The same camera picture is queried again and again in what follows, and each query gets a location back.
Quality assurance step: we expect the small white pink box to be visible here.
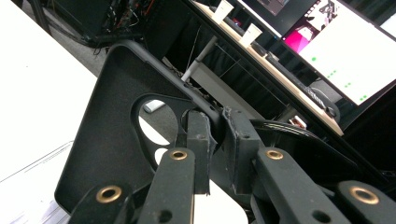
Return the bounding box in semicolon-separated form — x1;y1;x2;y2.
288;115;307;130

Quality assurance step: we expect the small black desk item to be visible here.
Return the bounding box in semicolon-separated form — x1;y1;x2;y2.
250;41;269;59

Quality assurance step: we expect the small white floor object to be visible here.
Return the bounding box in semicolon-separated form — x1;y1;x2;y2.
142;99;166;114

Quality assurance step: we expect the wooden desk with monitors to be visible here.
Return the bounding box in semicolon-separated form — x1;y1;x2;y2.
191;0;345;137

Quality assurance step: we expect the black phone case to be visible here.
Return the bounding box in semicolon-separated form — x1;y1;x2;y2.
54;39;233;217

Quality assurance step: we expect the black metal stand leg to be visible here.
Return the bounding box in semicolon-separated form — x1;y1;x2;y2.
29;0;52;35

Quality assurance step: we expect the grey desk panel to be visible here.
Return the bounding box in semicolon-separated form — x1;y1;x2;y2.
190;62;265;120

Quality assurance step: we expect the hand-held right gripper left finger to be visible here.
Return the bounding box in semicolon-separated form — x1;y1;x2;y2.
185;109;219;196

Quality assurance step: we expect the white desk leg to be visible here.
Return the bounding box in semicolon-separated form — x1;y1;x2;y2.
180;35;219;82

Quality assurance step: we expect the bright pink white computer monitor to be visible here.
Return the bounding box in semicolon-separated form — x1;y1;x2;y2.
281;0;396;106

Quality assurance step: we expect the black keyboard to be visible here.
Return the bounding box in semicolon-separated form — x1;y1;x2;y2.
223;17;247;35
265;52;326;105

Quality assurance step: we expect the dark equipment rack with cables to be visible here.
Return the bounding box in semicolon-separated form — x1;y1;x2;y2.
52;0;157;48

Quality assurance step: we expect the black computer mouse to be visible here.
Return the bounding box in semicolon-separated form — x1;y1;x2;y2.
311;87;342;124

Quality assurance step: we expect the white paper cup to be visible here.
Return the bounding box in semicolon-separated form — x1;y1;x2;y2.
213;0;235;24
239;22;263;49

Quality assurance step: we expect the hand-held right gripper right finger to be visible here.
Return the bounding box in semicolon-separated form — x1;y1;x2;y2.
220;106;265;196

